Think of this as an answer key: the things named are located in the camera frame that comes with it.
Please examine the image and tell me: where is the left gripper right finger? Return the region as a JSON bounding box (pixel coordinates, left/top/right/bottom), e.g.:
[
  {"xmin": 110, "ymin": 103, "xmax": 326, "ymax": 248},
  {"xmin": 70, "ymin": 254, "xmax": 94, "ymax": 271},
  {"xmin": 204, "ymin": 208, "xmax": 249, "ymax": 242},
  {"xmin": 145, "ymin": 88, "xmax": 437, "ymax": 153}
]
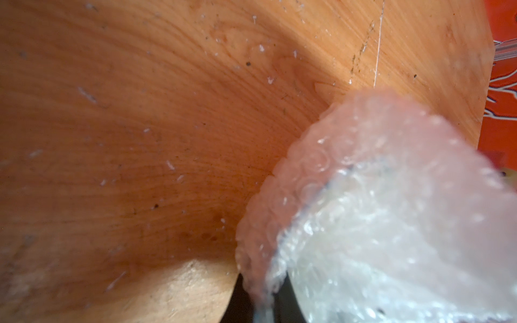
[{"xmin": 273, "ymin": 275, "xmax": 306, "ymax": 323}]

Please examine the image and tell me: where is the clear bubble wrap sheet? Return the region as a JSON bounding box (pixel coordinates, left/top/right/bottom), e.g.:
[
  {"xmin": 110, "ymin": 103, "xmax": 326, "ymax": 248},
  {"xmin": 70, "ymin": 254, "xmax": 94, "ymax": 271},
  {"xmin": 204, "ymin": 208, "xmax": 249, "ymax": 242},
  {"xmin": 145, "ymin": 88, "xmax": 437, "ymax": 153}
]
[{"xmin": 236, "ymin": 90, "xmax": 516, "ymax": 322}]

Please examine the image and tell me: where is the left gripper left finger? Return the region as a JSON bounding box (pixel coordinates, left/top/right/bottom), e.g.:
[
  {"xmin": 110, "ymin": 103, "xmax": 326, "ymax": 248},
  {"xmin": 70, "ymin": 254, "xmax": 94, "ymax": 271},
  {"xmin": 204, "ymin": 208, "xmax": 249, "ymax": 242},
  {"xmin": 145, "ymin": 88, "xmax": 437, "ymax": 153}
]
[{"xmin": 220, "ymin": 274, "xmax": 254, "ymax": 323}]

